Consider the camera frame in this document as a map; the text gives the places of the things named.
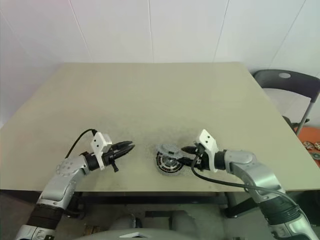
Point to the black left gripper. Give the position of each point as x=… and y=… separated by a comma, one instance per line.
x=110, y=158

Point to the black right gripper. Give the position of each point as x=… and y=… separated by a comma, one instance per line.
x=202, y=160

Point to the grey gear disc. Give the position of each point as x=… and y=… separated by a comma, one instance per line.
x=168, y=148

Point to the grey motor housing copper windings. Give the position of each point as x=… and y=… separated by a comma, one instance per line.
x=160, y=165

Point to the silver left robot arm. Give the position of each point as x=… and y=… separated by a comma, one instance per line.
x=60, y=185

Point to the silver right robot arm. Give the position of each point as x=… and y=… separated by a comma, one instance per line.
x=250, y=165

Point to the grey robot torso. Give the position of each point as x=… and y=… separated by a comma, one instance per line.
x=140, y=233

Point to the orange surface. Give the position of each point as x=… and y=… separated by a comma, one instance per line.
x=308, y=135

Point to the black folding chair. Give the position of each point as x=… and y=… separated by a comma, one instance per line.
x=300, y=83

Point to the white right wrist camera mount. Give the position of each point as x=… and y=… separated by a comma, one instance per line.
x=207, y=140

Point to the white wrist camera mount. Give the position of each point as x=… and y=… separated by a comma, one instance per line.
x=207, y=140
x=97, y=142

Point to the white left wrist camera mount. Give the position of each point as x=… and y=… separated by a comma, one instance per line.
x=97, y=142

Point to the dark table frame bar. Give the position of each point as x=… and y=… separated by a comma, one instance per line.
x=150, y=200

